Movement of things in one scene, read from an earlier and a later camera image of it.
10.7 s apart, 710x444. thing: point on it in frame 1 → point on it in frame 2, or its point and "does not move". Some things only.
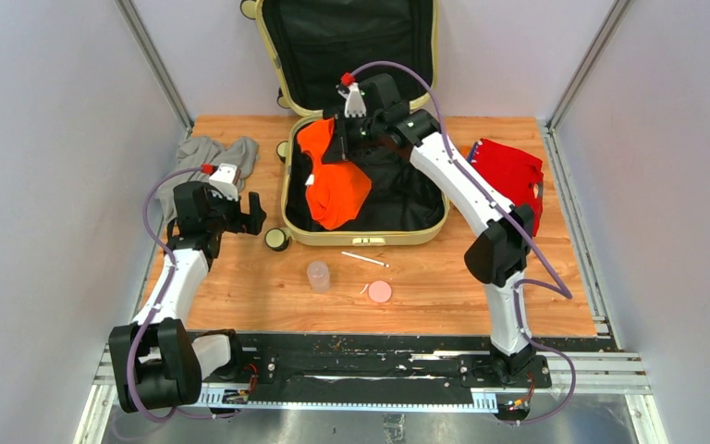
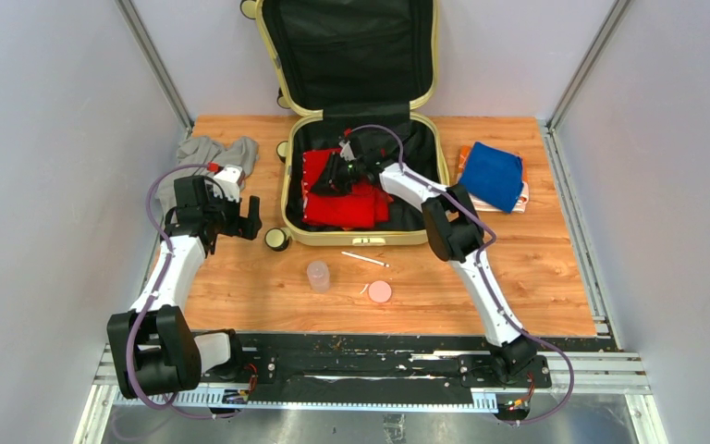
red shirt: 518,176 → 359,208
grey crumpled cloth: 194,152 does not move
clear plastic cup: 318,274 does not move
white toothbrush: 363,258 does not move
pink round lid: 380,291 does not move
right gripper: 340,147 → 331,181
